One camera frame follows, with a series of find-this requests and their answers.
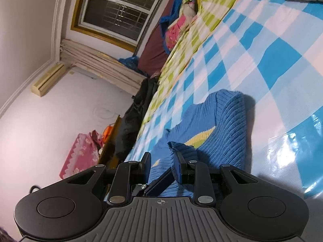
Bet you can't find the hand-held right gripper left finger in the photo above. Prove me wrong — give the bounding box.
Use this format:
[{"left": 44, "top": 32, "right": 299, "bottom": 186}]
[{"left": 67, "top": 152, "right": 152, "bottom": 205}]

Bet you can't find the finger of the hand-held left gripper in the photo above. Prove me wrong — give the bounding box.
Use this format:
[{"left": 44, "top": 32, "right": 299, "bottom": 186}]
[{"left": 141, "top": 168, "right": 174, "bottom": 197}]

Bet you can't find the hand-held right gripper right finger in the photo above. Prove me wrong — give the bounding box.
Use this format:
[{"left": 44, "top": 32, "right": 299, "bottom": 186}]
[{"left": 173, "top": 150, "right": 258, "bottom": 204}]

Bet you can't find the blue knit sweater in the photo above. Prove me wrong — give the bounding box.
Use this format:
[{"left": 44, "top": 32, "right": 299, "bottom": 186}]
[{"left": 148, "top": 89, "right": 256, "bottom": 198}]

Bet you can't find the wooden cabinet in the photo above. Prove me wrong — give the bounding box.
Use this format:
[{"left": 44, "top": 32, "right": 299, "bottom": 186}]
[{"left": 97, "top": 115, "right": 127, "bottom": 167}]

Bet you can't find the orange object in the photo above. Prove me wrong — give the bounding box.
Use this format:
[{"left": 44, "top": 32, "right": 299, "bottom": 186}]
[{"left": 103, "top": 124, "right": 115, "bottom": 142}]

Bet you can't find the black jacket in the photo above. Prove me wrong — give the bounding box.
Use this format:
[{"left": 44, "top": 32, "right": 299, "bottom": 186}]
[{"left": 113, "top": 77, "right": 159, "bottom": 162}]

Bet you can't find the pink floral cloth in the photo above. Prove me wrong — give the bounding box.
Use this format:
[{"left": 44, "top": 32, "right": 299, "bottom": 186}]
[{"left": 59, "top": 130, "right": 104, "bottom": 179}]

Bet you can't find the blue plastic bag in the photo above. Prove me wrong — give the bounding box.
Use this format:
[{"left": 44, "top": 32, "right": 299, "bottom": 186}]
[{"left": 118, "top": 55, "right": 142, "bottom": 72}]

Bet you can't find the maroon sofa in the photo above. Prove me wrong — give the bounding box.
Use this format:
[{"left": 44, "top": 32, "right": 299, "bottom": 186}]
[{"left": 139, "top": 0, "right": 200, "bottom": 75}]

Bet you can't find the beige curtain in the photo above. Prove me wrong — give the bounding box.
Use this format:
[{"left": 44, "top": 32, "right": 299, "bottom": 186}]
[{"left": 61, "top": 39, "right": 148, "bottom": 92}]

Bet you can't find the pink floral quilt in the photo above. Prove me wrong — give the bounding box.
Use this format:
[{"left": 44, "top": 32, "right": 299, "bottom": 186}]
[{"left": 164, "top": 0, "right": 202, "bottom": 53}]

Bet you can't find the green checked bed sheet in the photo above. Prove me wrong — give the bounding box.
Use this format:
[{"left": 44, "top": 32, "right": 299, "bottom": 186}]
[{"left": 140, "top": 0, "right": 255, "bottom": 131}]

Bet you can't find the pile of colourful bedding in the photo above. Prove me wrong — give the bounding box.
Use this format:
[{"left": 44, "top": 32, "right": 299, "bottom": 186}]
[{"left": 160, "top": 0, "right": 212, "bottom": 31}]

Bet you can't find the beige wall air conditioner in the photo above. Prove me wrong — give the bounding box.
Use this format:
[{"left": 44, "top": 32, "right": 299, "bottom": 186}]
[{"left": 31, "top": 63, "right": 66, "bottom": 97}]

